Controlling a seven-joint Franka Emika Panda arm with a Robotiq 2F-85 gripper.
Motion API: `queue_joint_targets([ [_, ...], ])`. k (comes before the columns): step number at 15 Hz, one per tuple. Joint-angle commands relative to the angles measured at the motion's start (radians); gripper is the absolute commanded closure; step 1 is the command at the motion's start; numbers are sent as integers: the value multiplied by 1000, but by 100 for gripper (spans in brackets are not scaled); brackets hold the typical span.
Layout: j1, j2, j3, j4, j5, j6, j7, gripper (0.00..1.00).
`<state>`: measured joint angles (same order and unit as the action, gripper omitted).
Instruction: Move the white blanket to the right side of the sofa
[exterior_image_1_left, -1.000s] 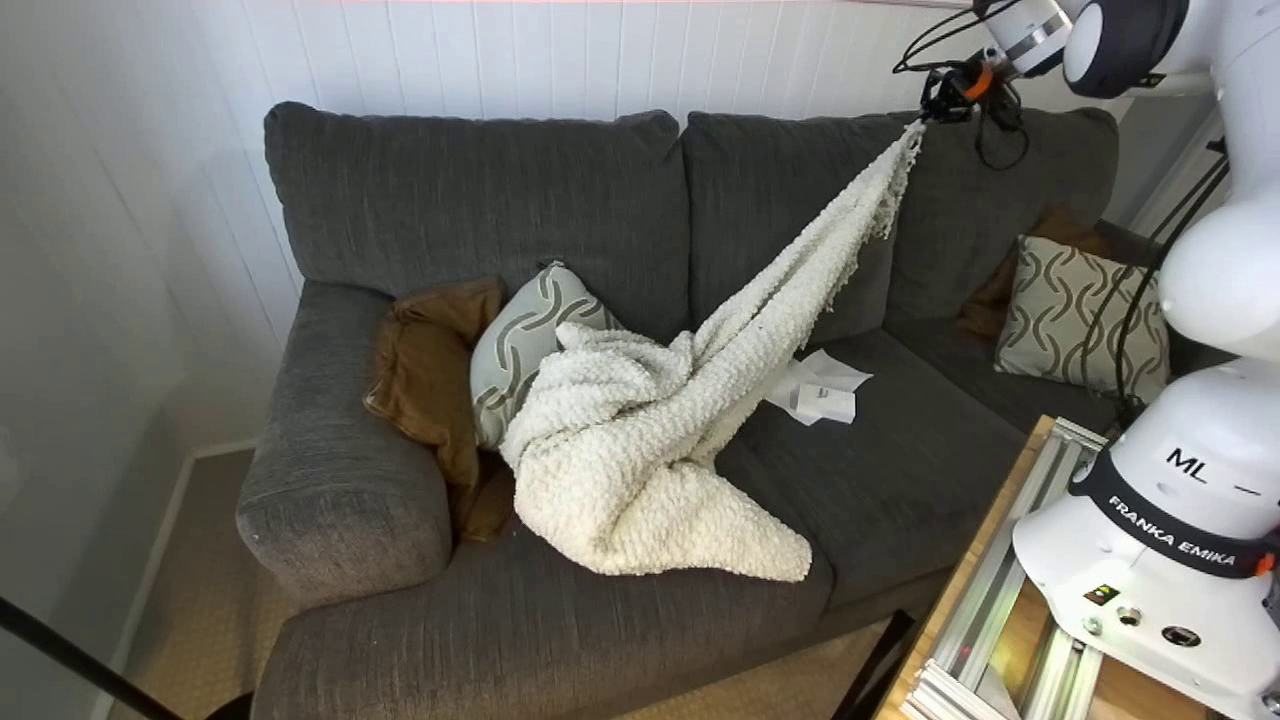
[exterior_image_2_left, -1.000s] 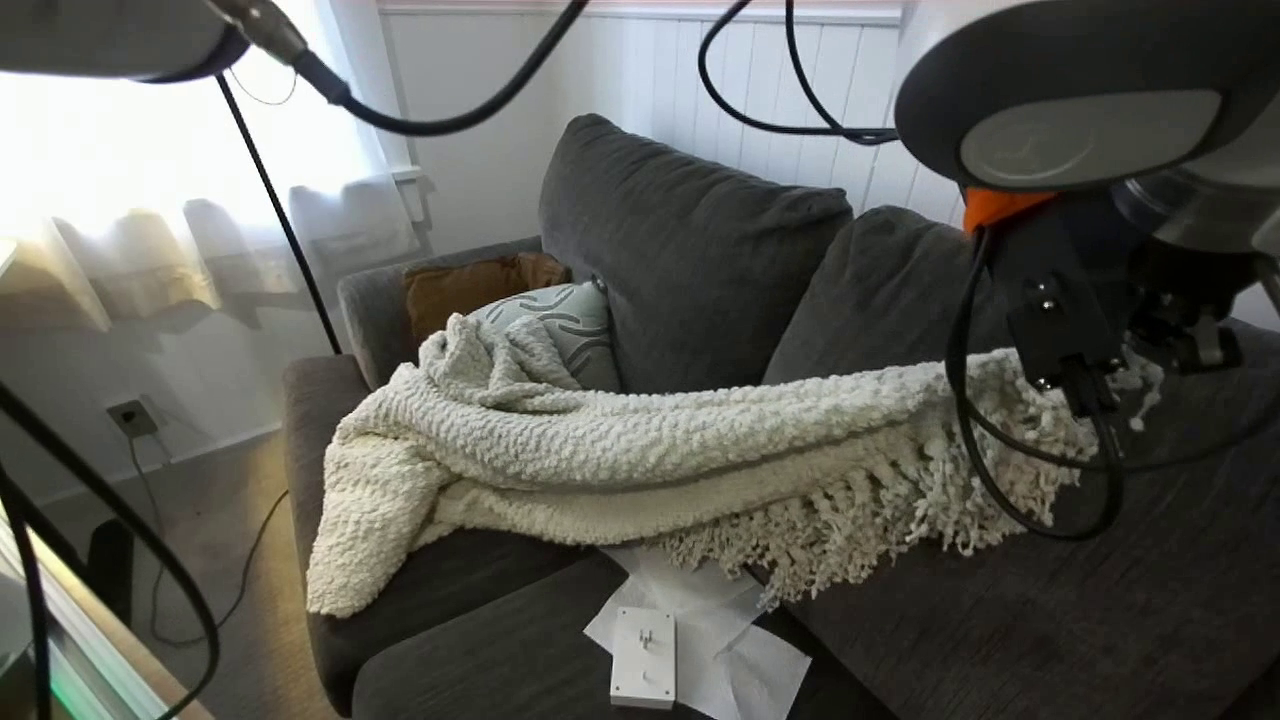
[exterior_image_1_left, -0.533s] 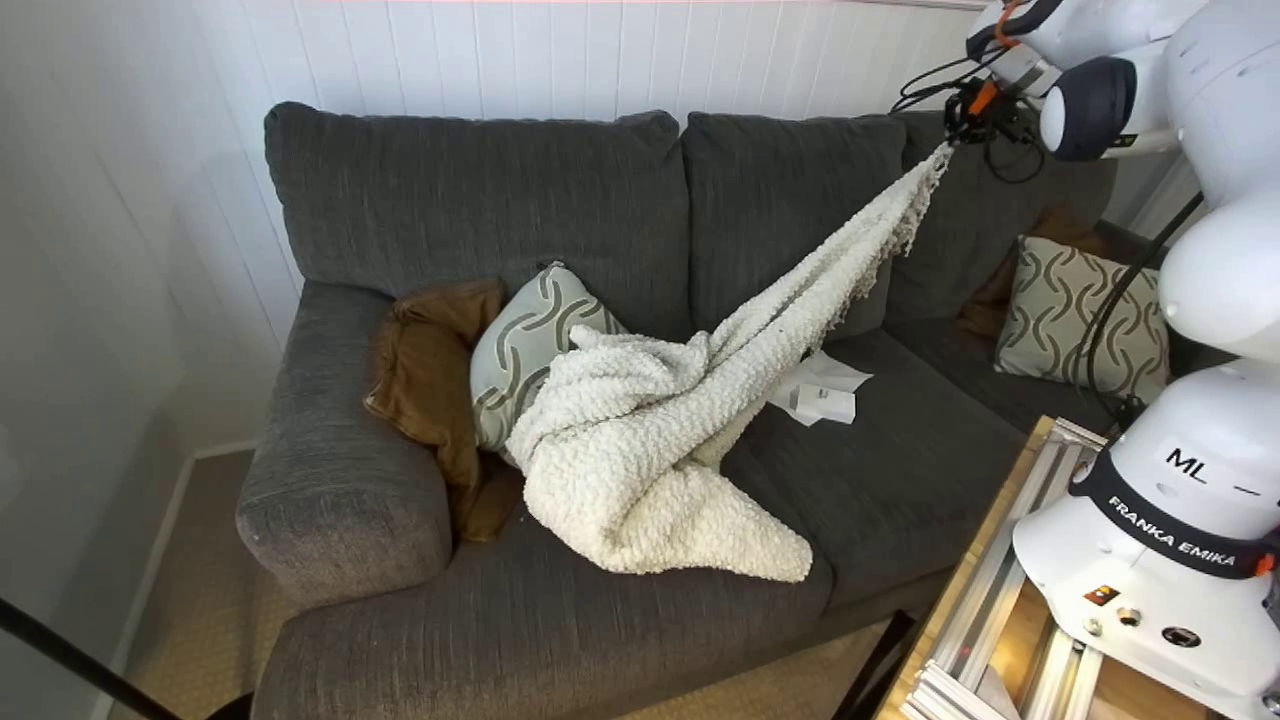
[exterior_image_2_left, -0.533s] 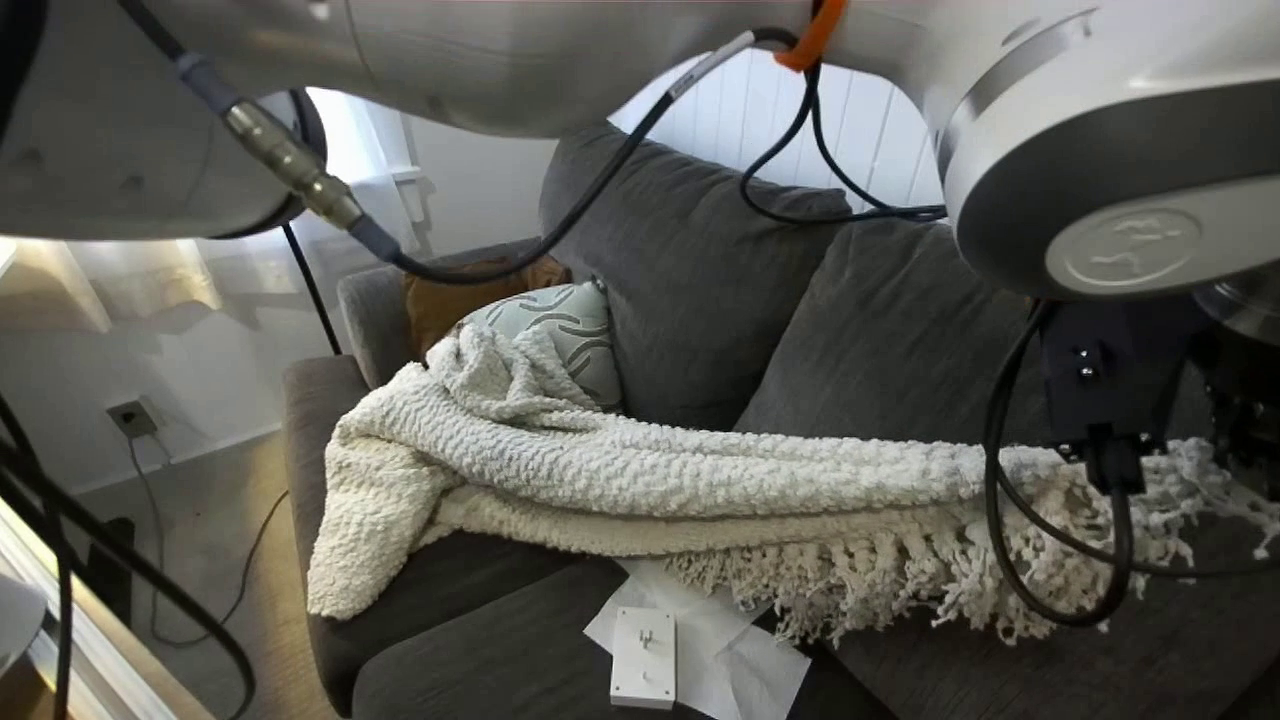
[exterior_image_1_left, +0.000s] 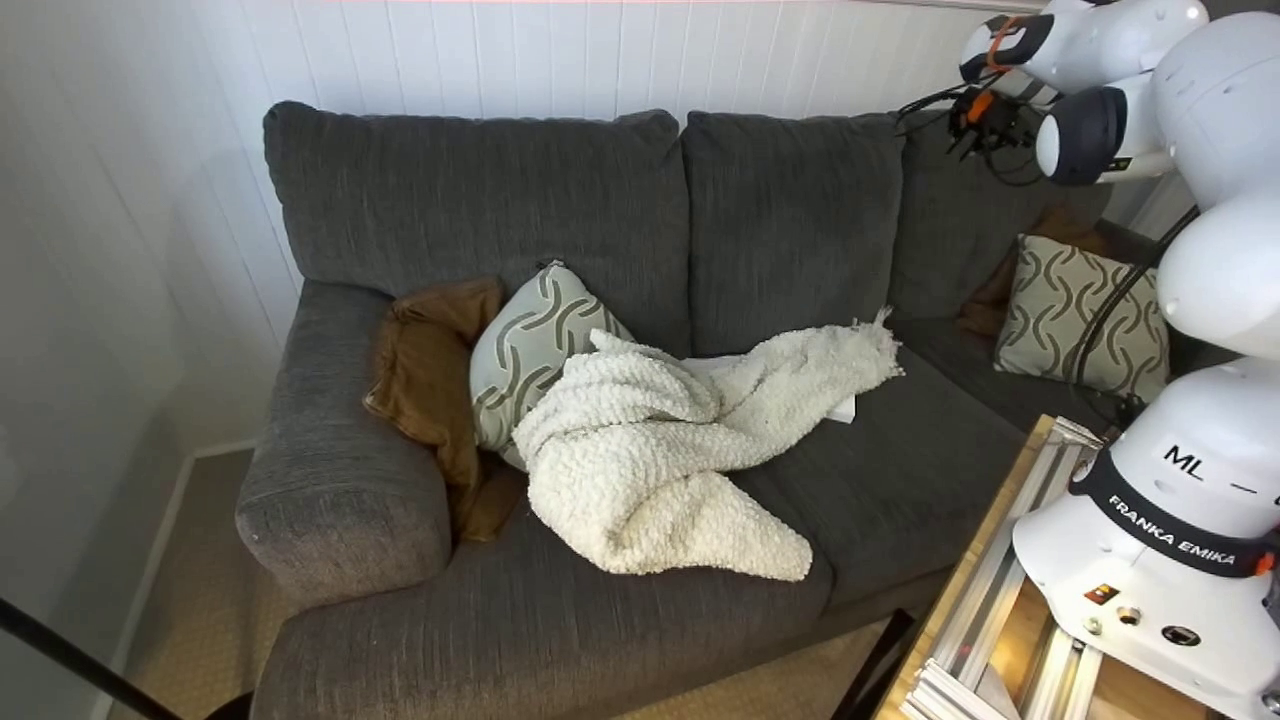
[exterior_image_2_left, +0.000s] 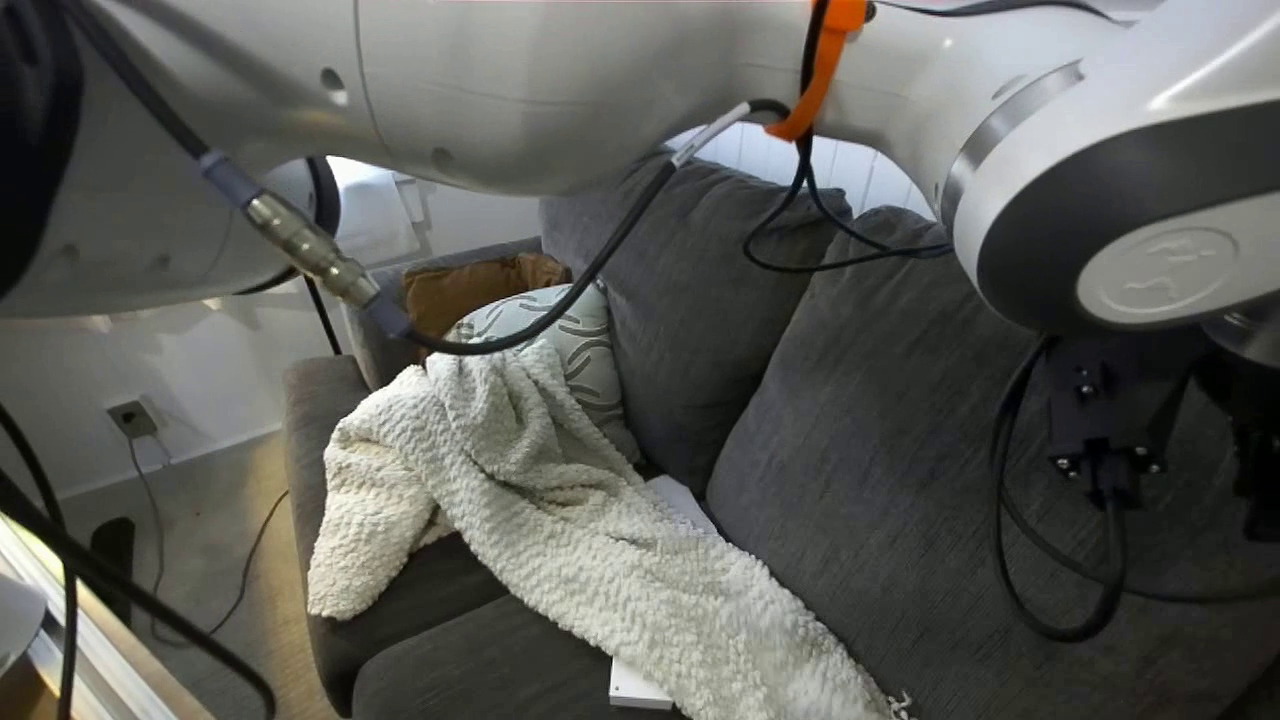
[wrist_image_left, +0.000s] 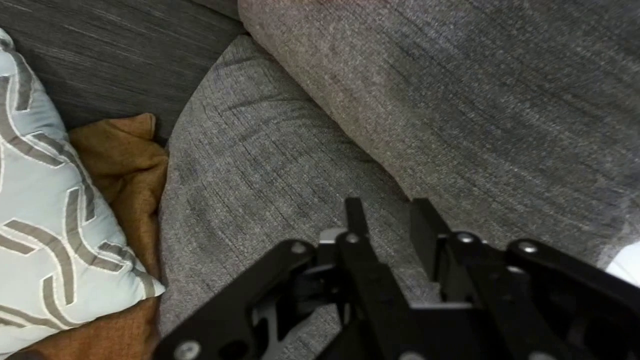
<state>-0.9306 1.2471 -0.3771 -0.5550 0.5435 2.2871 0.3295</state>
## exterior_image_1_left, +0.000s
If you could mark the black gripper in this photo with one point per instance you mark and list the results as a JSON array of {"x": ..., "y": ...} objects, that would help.
[{"x": 992, "y": 122}]

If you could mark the white knitted blanket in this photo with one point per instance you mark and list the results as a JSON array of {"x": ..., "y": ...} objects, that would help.
[{"x": 667, "y": 455}]

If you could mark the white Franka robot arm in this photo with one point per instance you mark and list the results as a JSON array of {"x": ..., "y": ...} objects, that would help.
[{"x": 1203, "y": 442}]

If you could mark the grey corner sofa back cushion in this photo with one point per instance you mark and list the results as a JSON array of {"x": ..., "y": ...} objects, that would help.
[{"x": 947, "y": 225}]

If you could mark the narrow grey sofa back cushion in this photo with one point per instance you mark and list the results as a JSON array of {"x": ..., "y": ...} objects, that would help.
[{"x": 803, "y": 225}]

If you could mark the grey sofa seat cushion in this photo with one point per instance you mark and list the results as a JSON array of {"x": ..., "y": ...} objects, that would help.
[
  {"x": 892, "y": 480},
  {"x": 442, "y": 640},
  {"x": 961, "y": 355}
]

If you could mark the wide grey sofa back cushion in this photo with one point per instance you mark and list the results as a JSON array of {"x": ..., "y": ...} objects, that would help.
[{"x": 454, "y": 201}]

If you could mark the grey fabric sofa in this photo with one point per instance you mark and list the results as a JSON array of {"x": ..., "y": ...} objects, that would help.
[{"x": 535, "y": 640}]

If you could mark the brown pillow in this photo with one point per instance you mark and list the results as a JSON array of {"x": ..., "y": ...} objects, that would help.
[
  {"x": 992, "y": 302},
  {"x": 427, "y": 387}
]

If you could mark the grey wave-patterned pillow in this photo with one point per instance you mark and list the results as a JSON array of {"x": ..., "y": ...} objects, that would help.
[
  {"x": 526, "y": 346},
  {"x": 1080, "y": 321}
]

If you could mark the black stand leg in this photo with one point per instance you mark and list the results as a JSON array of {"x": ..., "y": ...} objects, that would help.
[{"x": 873, "y": 662}]

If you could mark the black tripod stand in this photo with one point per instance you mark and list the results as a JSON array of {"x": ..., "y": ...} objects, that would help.
[{"x": 95, "y": 666}]

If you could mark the wooden table with aluminium frame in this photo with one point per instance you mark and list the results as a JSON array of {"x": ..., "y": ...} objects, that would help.
[{"x": 987, "y": 624}]

